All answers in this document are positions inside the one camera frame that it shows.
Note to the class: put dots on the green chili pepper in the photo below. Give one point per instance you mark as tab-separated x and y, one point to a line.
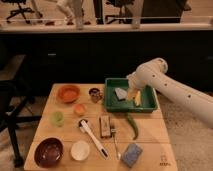
133	125

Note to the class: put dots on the silver metal fork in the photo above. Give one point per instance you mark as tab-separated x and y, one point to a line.
113	133

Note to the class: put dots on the purple bowl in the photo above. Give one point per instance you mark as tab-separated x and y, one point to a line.
48	153

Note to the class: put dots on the green plastic tray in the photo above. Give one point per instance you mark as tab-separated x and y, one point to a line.
114	105

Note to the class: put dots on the yellow corn cob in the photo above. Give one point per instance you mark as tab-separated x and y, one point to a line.
137	99

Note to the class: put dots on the blue sponge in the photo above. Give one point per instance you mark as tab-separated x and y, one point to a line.
131	154

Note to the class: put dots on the dark metal cup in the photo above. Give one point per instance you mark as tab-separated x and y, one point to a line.
95	94

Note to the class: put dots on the small orange cup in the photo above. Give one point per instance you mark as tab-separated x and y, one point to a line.
79	109

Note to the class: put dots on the orange bowl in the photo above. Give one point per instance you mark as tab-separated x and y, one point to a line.
68	93

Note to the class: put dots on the grey towel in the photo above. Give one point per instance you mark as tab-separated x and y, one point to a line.
121	93

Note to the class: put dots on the brown rectangular block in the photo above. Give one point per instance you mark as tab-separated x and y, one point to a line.
105	126

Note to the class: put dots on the black chair at left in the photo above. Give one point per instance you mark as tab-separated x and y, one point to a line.
9	118

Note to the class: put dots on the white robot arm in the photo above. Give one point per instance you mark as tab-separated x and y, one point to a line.
153	73

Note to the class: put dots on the white handled spatula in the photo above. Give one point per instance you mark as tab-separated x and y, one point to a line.
83	125

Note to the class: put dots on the green plastic cup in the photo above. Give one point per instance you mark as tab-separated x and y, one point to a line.
57	119

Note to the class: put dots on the black office chair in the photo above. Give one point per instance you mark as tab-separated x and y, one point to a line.
22	11

